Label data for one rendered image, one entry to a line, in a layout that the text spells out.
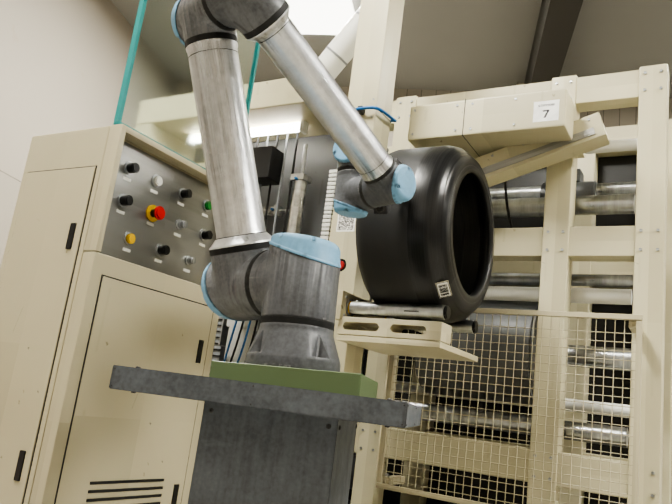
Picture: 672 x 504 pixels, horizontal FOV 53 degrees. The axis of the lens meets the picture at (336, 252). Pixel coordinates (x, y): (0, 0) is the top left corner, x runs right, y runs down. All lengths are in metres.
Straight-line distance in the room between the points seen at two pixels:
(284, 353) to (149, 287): 0.85
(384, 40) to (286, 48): 1.20
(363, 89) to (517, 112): 0.57
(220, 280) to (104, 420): 0.66
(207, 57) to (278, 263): 0.48
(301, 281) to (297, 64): 0.48
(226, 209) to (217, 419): 0.46
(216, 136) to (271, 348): 0.48
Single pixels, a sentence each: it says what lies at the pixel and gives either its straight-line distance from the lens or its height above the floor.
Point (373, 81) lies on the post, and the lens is 2.57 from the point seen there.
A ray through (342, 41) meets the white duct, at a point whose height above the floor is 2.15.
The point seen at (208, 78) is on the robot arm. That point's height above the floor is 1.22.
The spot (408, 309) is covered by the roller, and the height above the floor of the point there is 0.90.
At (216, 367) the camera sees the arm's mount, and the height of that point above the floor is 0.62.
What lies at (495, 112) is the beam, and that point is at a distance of 2.62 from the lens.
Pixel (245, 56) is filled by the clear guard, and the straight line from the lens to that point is 2.52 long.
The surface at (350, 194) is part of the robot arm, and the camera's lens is 1.71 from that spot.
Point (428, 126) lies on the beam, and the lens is 2.70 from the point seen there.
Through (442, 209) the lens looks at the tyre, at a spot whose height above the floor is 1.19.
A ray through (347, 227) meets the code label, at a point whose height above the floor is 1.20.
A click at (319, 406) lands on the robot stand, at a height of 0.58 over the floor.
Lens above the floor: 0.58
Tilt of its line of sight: 13 degrees up
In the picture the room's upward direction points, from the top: 7 degrees clockwise
